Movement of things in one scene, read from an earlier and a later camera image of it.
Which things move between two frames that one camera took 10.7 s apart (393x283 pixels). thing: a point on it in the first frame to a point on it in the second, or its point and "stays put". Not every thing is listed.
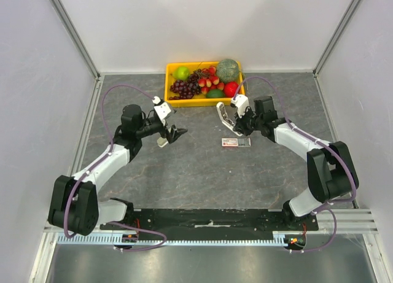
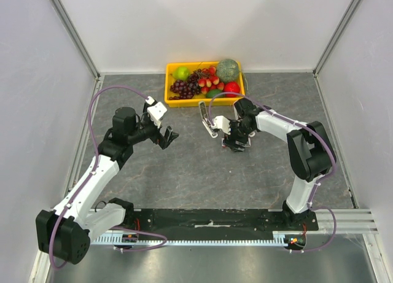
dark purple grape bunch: (186, 89) stays put
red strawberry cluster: (209, 80) stays put
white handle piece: (227, 118) to (206, 121)
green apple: (181, 73) stays put
